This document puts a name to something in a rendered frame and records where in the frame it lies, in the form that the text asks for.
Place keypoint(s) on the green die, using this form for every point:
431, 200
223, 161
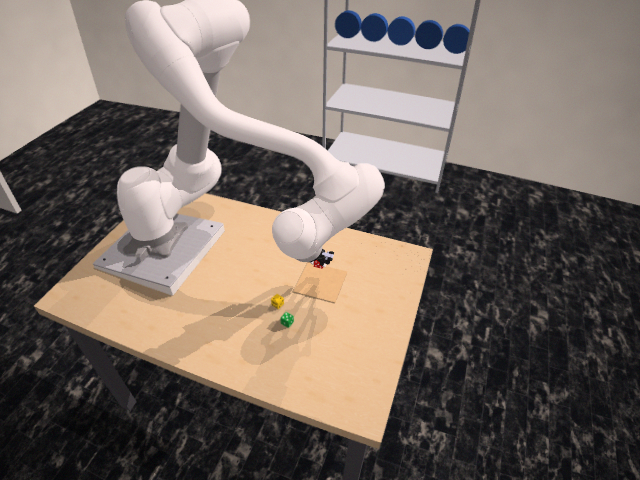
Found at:
287, 319

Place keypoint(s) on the tan square mat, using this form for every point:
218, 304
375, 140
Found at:
324, 284

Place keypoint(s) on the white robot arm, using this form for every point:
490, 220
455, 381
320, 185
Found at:
164, 39

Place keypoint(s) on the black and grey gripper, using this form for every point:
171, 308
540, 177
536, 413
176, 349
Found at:
326, 258

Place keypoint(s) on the yellow die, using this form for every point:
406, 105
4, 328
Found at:
277, 301

